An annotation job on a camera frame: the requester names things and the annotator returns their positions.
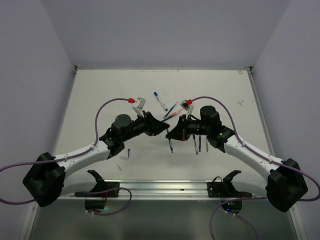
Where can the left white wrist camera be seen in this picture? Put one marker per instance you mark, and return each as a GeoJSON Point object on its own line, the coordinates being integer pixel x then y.
{"type": "Point", "coordinates": [138, 106]}

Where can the orange gel pen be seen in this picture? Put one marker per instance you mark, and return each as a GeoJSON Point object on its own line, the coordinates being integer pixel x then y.
{"type": "Point", "coordinates": [176, 113]}

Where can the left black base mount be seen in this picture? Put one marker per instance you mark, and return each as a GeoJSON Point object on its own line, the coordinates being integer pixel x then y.
{"type": "Point", "coordinates": [102, 190]}

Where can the dark blue grip pen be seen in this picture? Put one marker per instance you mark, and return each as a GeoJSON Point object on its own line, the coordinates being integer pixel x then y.
{"type": "Point", "coordinates": [195, 144]}

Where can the aluminium front rail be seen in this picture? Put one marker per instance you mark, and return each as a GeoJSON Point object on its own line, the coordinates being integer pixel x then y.
{"type": "Point", "coordinates": [160, 190]}

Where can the blue clear gel pen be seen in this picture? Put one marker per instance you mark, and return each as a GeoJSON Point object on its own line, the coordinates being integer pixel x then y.
{"type": "Point", "coordinates": [170, 142]}

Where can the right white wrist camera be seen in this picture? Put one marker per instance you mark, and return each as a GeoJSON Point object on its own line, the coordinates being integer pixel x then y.
{"type": "Point", "coordinates": [188, 107]}

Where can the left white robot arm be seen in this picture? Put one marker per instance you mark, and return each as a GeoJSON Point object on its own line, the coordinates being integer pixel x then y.
{"type": "Point", "coordinates": [50, 176]}

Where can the grey clear pen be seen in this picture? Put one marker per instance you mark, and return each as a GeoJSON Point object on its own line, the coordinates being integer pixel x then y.
{"type": "Point", "coordinates": [206, 145]}

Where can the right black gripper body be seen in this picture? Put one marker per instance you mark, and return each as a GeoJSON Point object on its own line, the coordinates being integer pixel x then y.
{"type": "Point", "coordinates": [195, 127]}

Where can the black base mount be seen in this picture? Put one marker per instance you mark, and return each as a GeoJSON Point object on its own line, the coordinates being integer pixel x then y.
{"type": "Point", "coordinates": [102, 190]}
{"type": "Point", "coordinates": [223, 188]}

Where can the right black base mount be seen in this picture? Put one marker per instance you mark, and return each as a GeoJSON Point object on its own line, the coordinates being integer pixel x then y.
{"type": "Point", "coordinates": [223, 188]}

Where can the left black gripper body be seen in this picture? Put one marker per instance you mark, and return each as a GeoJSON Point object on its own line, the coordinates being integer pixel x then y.
{"type": "Point", "coordinates": [139, 126]}

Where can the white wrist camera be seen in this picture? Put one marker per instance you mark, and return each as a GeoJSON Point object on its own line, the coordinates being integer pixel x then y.
{"type": "Point", "coordinates": [188, 107]}
{"type": "Point", "coordinates": [138, 106]}

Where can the blue cap marker pen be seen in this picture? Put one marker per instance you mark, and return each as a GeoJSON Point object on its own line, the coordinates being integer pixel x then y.
{"type": "Point", "coordinates": [160, 101]}

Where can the blue pen cap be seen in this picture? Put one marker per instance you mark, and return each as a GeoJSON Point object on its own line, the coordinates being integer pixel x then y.
{"type": "Point", "coordinates": [129, 153]}

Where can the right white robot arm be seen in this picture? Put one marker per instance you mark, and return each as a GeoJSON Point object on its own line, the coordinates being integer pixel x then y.
{"type": "Point", "coordinates": [283, 183]}

